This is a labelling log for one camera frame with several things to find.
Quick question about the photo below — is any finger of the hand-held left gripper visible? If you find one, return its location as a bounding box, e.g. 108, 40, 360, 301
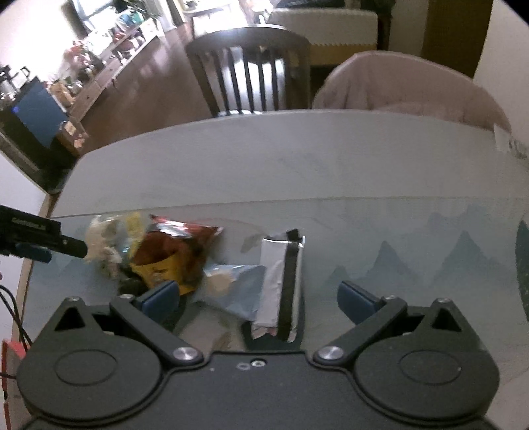
59, 234, 89, 259
16, 242, 53, 263

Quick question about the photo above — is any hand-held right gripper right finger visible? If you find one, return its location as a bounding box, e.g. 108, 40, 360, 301
313, 281, 485, 368

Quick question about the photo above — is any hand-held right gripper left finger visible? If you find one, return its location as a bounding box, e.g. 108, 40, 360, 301
53, 280, 204, 369

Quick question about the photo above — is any clear packet of pale snacks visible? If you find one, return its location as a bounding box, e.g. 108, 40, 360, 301
84, 213, 139, 280

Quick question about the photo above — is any black snack packet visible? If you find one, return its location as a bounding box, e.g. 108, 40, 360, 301
118, 267, 146, 295

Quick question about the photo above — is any red-brown foil snack bag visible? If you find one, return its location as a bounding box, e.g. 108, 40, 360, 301
130, 214, 224, 296

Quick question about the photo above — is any yellow cartoon snack packet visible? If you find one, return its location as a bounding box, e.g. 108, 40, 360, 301
124, 212, 144, 249

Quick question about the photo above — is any pale blue snack packet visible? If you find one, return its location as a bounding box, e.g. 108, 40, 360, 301
193, 264, 268, 322

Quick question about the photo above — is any silver foil packet black stripe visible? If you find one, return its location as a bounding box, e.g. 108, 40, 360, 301
251, 229, 307, 343

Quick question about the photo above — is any blue box appliance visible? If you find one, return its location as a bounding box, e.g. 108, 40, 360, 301
12, 76, 69, 153

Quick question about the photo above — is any red box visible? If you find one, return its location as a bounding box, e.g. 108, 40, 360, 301
0, 338, 30, 416

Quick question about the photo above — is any long low cabinet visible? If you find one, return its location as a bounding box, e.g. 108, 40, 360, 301
62, 19, 162, 125

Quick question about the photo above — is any pink cloth covered chair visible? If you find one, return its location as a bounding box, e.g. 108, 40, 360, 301
312, 51, 512, 134

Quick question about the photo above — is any white paper label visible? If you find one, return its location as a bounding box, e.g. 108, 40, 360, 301
493, 123, 529, 161

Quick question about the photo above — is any television screen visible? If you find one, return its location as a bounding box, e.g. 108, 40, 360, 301
67, 0, 125, 34

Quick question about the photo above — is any dark wooden chair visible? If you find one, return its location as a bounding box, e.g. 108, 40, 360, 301
185, 25, 311, 119

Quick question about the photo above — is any white sofa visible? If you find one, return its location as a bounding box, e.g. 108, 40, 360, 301
266, 7, 379, 67

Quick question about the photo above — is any black cable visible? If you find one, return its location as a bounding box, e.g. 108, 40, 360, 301
0, 271, 34, 354

